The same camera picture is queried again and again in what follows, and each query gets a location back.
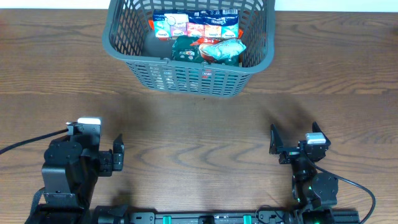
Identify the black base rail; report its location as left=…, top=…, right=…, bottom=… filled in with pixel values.
left=89, top=205, right=360, bottom=224

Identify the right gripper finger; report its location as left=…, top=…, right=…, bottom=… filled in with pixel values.
left=270, top=124, right=284, bottom=149
left=312, top=121, right=323, bottom=133

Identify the right black cable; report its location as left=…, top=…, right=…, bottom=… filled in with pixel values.
left=310, top=161, right=377, bottom=224

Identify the orange spaghetti packet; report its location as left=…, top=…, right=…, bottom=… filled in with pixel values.
left=148, top=19, right=244, bottom=38

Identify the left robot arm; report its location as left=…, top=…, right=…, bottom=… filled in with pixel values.
left=25, top=133, right=124, bottom=223

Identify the left black cable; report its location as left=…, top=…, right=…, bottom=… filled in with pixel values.
left=0, top=128, right=70, bottom=156

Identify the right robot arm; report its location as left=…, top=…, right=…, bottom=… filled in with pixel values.
left=269, top=122, right=338, bottom=223

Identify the mint green wipes packet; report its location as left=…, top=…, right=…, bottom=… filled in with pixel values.
left=201, top=39, right=246, bottom=60

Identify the green Nescafe coffee bag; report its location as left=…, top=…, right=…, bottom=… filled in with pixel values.
left=172, top=36, right=240, bottom=67

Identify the Kleenex tissue multipack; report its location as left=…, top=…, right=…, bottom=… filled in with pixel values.
left=151, top=9, right=243, bottom=39

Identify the black cable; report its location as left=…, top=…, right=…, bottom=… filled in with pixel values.
left=310, top=161, right=377, bottom=224
left=0, top=128, right=70, bottom=156

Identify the beige paper pouch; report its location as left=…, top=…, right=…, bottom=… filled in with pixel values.
left=150, top=67, right=199, bottom=92

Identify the grey plastic lattice basket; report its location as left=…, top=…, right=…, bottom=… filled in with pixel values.
left=102, top=0, right=275, bottom=97

